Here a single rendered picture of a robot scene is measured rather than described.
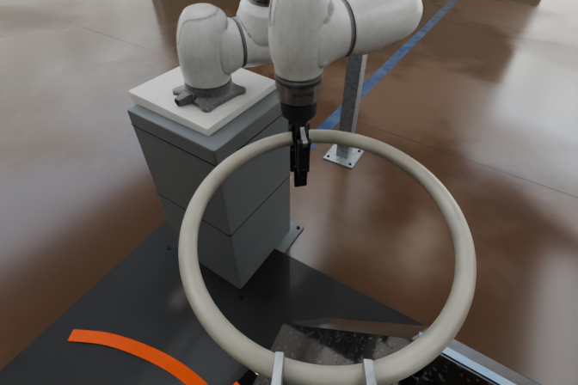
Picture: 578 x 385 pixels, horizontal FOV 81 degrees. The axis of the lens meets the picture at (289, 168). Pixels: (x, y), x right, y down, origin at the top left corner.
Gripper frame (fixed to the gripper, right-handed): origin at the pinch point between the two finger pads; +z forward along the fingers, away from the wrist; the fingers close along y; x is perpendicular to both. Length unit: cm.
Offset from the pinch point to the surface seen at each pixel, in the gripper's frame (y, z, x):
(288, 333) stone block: 29.0, 21.9, -8.0
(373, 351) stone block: 40.3, 4.3, 4.7
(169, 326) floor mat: -3, 85, -52
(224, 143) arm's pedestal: -22.0, 8.3, -17.8
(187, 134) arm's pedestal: -28.2, 8.0, -28.3
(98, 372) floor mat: 9, 83, -77
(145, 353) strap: 6, 83, -60
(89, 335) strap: -5, 83, -83
